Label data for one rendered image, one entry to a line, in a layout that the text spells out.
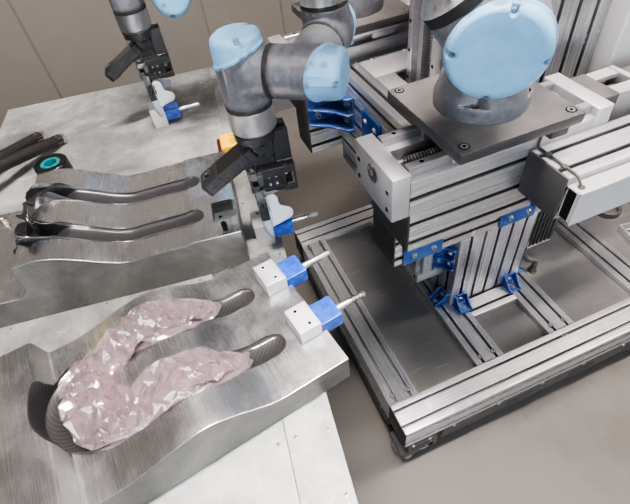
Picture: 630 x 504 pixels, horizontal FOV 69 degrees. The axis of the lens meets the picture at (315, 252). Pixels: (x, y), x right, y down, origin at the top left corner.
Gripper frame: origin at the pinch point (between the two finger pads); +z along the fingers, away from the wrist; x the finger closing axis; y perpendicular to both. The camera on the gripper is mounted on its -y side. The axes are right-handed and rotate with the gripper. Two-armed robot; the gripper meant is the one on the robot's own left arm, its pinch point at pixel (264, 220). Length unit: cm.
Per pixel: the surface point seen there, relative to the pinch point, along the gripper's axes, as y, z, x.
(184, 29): -11, 27, 182
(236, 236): -5.6, -3.4, -6.1
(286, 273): 1.0, -2.3, -16.7
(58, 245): -34.8, -8.2, -2.3
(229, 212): -6.1, -1.7, 2.8
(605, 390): 90, 85, -24
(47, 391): -35.8, -3.8, -27.3
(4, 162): -55, -2, 41
